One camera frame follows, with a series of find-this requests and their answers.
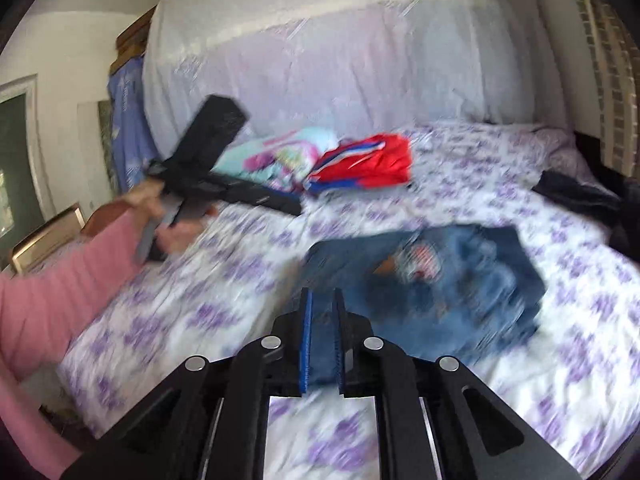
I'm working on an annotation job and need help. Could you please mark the purple floral bed sheet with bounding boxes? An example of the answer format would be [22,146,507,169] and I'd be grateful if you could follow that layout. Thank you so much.
[58,122,639,479]

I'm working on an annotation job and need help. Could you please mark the left pink sleeve forearm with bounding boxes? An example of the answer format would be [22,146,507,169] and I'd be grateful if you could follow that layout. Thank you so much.
[1,212,142,479]

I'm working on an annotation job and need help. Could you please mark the floral turquoise folded blanket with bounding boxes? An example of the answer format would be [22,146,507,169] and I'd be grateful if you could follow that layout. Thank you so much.
[212,127,338,192]

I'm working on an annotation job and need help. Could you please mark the dark folded garment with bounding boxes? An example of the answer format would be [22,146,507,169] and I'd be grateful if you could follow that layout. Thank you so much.
[533,170,639,257]

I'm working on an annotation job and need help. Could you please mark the blue denim jeans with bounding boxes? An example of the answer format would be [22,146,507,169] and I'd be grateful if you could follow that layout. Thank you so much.
[295,224,546,385]

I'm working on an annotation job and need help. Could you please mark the beige checkered curtain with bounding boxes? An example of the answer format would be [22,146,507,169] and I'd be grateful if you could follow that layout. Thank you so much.
[576,0,639,178]

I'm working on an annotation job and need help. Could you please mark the left hand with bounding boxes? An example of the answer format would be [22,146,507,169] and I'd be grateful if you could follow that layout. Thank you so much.
[120,179,218,255]

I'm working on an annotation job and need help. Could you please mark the red blue folded garment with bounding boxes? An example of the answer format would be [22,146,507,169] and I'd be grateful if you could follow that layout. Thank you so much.
[304,133,412,195]

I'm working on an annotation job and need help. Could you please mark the gold framed chair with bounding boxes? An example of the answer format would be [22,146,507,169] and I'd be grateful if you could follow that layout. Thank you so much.
[10,203,86,275]

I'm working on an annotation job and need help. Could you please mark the blue hanging cloth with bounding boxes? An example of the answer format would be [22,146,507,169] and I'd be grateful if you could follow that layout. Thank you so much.
[107,56,158,193]

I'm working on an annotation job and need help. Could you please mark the white covered headboard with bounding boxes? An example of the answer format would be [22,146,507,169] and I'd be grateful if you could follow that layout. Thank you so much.
[143,0,567,154]

